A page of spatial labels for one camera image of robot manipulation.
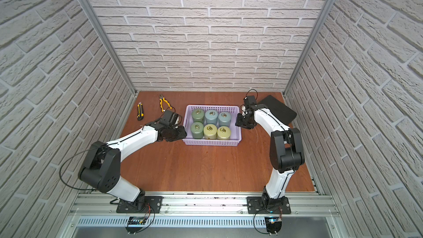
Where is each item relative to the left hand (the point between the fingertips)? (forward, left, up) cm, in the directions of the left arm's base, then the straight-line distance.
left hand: (186, 132), depth 90 cm
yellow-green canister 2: (-1, -21, +1) cm, 21 cm away
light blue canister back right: (+8, -22, +1) cm, 23 cm away
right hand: (+5, -32, +1) cm, 32 cm away
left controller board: (-41, +20, -11) cm, 47 cm away
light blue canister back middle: (+9, -14, +2) cm, 17 cm away
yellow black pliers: (+29, +21, -7) cm, 36 cm away
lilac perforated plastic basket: (0, -29, -6) cm, 29 cm away
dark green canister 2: (0, -6, +2) cm, 7 cm away
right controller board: (-43, -42, -6) cm, 60 cm away
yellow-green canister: (0, -13, +1) cm, 14 cm away
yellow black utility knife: (+20, +33, -6) cm, 39 cm away
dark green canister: (+11, -6, +1) cm, 13 cm away
